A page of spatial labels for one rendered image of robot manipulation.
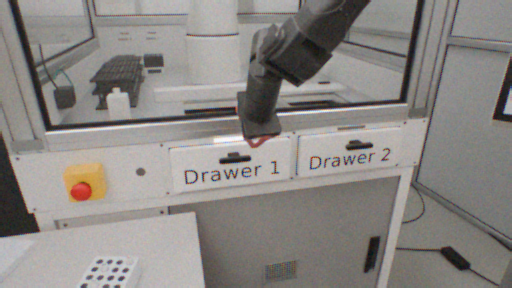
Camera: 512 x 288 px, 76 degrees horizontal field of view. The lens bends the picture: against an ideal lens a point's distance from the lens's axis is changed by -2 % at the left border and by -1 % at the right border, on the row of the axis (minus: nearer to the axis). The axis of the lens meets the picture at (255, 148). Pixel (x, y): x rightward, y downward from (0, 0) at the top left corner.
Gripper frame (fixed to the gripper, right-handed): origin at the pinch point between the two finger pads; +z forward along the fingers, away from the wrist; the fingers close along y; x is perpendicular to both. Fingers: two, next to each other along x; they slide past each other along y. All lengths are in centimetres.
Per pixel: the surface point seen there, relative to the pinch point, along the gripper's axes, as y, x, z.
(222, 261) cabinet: -14.4, 7.5, 41.6
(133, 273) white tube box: -20.9, 25.9, 7.5
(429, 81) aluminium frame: 11, -50, 1
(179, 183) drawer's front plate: -0.4, 16.3, 15.5
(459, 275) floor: -31, -110, 101
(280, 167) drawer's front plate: -0.2, -8.7, 14.9
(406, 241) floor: -7, -101, 116
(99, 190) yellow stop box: -1.1, 33.2, 11.9
